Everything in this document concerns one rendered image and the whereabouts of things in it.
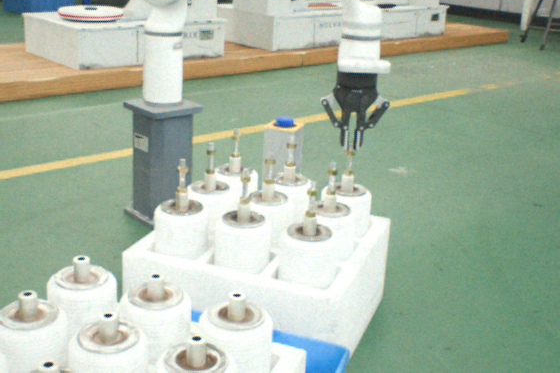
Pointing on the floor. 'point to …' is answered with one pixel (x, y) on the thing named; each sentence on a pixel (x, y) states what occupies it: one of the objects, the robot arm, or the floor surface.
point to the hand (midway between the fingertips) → (351, 139)
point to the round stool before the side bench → (550, 12)
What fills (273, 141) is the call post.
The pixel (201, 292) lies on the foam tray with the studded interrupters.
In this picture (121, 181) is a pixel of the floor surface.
